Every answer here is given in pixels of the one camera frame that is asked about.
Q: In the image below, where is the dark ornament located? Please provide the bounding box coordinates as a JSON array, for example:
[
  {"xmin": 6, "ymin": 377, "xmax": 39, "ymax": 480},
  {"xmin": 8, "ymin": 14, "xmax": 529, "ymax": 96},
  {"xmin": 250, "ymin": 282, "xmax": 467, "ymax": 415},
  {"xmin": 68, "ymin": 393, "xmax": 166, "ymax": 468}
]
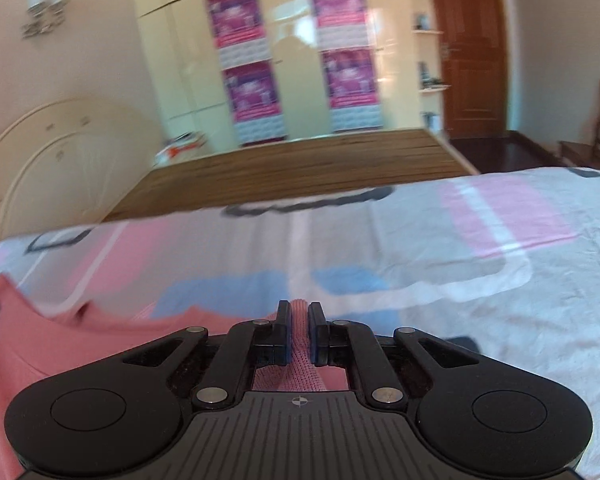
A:
[{"xmin": 418, "ymin": 62, "xmax": 444, "ymax": 86}]

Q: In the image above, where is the cream corner shelf unit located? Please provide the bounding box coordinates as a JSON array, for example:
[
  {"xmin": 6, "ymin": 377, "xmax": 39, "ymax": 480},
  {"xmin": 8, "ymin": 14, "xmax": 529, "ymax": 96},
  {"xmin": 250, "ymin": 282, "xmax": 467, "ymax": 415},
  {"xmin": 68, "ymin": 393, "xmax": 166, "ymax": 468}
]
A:
[{"xmin": 404, "ymin": 0, "xmax": 453, "ymax": 133}]

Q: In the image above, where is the wooden bed platform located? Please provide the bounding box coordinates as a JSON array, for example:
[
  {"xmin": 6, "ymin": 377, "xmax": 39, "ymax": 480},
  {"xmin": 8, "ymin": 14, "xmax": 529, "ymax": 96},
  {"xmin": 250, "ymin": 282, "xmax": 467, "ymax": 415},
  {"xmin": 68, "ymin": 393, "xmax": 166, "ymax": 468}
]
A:
[{"xmin": 100, "ymin": 127, "xmax": 482, "ymax": 224}]

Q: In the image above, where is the white orange box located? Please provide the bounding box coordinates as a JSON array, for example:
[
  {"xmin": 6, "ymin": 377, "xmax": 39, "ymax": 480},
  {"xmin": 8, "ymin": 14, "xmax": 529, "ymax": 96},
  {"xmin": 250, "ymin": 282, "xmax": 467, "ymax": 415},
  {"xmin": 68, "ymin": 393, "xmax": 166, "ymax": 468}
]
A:
[{"xmin": 155, "ymin": 141, "xmax": 208, "ymax": 164}]

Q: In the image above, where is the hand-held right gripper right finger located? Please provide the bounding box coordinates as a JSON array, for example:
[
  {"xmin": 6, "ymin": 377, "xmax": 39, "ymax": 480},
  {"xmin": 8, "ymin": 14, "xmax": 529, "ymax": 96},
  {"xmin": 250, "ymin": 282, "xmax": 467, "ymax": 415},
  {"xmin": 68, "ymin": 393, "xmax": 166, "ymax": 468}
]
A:
[{"xmin": 307, "ymin": 301, "xmax": 481, "ymax": 409}]

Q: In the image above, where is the cream round headboard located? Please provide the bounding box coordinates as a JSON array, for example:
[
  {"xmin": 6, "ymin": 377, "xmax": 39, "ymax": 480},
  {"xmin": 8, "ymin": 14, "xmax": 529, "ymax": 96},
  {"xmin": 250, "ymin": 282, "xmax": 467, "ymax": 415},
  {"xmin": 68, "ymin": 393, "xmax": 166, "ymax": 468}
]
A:
[{"xmin": 0, "ymin": 97, "xmax": 167, "ymax": 253}]

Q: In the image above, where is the wall lamp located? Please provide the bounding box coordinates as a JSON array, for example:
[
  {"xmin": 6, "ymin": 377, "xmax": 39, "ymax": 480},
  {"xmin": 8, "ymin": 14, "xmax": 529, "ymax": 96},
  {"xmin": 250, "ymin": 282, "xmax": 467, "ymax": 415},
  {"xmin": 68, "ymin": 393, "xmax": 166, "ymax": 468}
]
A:
[{"xmin": 21, "ymin": 0, "xmax": 71, "ymax": 40}]

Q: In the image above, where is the purple calendar poster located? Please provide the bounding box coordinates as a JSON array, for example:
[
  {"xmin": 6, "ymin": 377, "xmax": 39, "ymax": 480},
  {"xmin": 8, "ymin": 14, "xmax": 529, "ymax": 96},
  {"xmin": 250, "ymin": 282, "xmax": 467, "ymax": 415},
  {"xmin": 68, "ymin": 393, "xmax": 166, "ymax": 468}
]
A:
[
  {"xmin": 306, "ymin": 0, "xmax": 372, "ymax": 51},
  {"xmin": 222, "ymin": 60, "xmax": 287, "ymax": 144},
  {"xmin": 321, "ymin": 47, "xmax": 385, "ymax": 134},
  {"xmin": 206, "ymin": 0, "xmax": 271, "ymax": 68}
]

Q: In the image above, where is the pink sweater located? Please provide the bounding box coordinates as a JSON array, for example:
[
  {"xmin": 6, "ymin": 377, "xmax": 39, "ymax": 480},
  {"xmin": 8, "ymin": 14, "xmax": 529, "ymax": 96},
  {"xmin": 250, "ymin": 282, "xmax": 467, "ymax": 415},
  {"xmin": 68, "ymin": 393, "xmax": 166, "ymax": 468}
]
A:
[{"xmin": 0, "ymin": 272, "xmax": 352, "ymax": 480}]

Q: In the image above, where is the cream wardrobe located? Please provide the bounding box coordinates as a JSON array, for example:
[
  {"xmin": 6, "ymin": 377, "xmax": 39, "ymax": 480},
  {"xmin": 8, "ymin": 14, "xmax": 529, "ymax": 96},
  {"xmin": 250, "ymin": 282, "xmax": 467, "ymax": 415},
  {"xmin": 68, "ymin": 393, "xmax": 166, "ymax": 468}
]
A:
[{"xmin": 125, "ymin": 0, "xmax": 447, "ymax": 152}]

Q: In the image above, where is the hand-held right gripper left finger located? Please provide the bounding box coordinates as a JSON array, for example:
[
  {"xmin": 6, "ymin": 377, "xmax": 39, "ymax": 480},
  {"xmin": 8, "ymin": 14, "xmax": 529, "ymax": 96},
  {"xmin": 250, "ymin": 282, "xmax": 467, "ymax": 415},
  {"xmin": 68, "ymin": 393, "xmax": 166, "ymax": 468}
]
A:
[{"xmin": 121, "ymin": 300, "xmax": 294, "ymax": 411}]

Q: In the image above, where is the printed bed sheet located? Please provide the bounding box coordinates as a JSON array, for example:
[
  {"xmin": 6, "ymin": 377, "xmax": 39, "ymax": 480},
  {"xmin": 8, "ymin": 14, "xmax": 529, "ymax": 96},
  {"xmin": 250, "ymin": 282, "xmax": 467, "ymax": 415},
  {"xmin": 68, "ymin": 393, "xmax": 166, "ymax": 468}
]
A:
[{"xmin": 0, "ymin": 165, "xmax": 600, "ymax": 480}]

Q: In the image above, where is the brown wooden door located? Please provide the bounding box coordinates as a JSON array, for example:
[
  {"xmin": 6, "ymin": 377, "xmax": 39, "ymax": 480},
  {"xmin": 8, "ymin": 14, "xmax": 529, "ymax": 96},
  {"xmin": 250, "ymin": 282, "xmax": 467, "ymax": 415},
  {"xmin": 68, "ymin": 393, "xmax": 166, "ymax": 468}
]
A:
[{"xmin": 425, "ymin": 0, "xmax": 512, "ymax": 141}]

